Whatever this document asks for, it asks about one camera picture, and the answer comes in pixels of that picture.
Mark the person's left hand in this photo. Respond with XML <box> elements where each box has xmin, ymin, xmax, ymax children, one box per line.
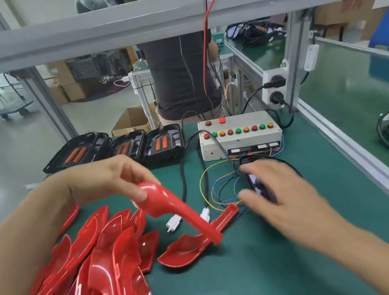
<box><xmin>61</xmin><ymin>150</ymin><xmax>166</xmax><ymax>217</ymax></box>

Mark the black mesh basket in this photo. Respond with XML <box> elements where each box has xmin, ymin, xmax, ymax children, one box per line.
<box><xmin>65</xmin><ymin>50</ymin><xmax>125</xmax><ymax>83</ymax></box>

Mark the low open cardboard carton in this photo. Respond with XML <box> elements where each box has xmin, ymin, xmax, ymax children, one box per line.
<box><xmin>109</xmin><ymin>105</ymin><xmax>152</xmax><ymax>137</ymax></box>

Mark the aluminium workstation frame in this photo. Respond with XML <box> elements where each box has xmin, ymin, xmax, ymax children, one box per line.
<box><xmin>0</xmin><ymin>0</ymin><xmax>389</xmax><ymax>154</ymax></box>

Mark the person's right hand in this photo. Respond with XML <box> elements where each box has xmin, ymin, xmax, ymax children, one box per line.
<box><xmin>234</xmin><ymin>149</ymin><xmax>348</xmax><ymax>261</ymax></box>

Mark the pile of black lamp housings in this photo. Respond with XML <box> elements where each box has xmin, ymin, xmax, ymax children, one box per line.
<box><xmin>18</xmin><ymin>116</ymin><xmax>216</xmax><ymax>252</ymax></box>

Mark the white switch box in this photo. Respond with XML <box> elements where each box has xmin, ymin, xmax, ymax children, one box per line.
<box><xmin>300</xmin><ymin>43</ymin><xmax>323</xmax><ymax>73</ymax></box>

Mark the flat platform trolley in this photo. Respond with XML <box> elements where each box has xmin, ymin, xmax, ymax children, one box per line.
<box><xmin>0</xmin><ymin>71</ymin><xmax>36</xmax><ymax>121</ymax></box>

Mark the red power cable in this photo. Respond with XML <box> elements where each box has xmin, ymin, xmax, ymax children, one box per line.
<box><xmin>191</xmin><ymin>0</ymin><xmax>242</xmax><ymax>98</ymax></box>

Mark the pile of red lens covers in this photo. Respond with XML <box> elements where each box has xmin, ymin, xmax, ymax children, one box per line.
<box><xmin>0</xmin><ymin>183</ymin><xmax>252</xmax><ymax>295</ymax></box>

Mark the white power strip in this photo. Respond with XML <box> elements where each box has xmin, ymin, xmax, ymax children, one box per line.
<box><xmin>259</xmin><ymin>68</ymin><xmax>294</xmax><ymax>112</ymax></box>

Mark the white metal stand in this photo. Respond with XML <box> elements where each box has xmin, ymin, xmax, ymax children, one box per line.
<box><xmin>129</xmin><ymin>67</ymin><xmax>162</xmax><ymax>129</ymax></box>

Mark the beige test button box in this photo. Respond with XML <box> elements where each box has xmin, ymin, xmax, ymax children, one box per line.
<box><xmin>197</xmin><ymin>109</ymin><xmax>286</xmax><ymax>163</ymax></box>

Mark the red curved lens cover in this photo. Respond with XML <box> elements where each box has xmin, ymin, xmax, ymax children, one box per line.
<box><xmin>134</xmin><ymin>173</ymin><xmax>226</xmax><ymax>255</ymax></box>

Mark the person's left forearm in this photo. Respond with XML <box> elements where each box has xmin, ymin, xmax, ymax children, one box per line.
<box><xmin>0</xmin><ymin>174</ymin><xmax>104</xmax><ymax>295</ymax></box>

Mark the large cardboard box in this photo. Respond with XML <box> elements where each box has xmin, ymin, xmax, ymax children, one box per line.
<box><xmin>47</xmin><ymin>56</ymin><xmax>92</xmax><ymax>104</ymax></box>

